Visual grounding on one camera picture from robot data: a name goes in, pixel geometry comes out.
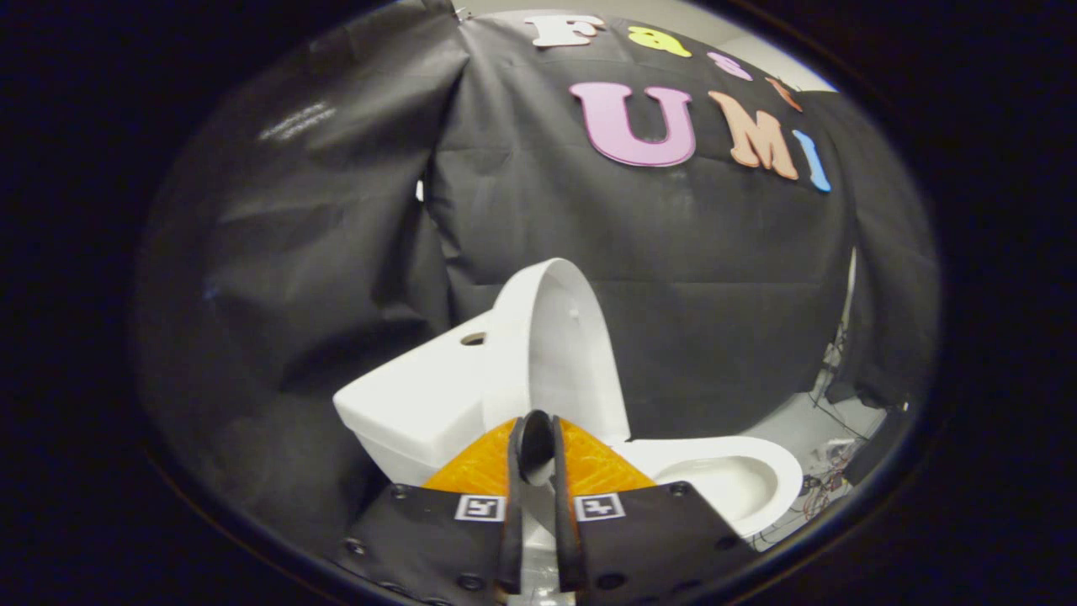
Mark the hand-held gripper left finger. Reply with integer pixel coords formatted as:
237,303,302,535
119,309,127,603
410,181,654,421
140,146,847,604
337,410,537,606

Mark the white backdrop stand pole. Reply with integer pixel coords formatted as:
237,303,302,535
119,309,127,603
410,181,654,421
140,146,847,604
839,247,858,339

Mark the white ceramic toilet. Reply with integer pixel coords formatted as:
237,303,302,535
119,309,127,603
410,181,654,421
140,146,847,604
333,310,804,606

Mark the white toilet lid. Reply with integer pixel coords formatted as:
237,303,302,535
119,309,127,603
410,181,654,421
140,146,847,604
480,258,632,447

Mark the black backdrop cloth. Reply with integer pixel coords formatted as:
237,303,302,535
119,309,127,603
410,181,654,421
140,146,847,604
135,4,939,556

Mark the tangle of thin floor cables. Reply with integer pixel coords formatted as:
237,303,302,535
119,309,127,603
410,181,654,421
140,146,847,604
753,337,872,550

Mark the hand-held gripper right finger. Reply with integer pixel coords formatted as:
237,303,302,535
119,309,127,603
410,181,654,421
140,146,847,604
538,410,758,606

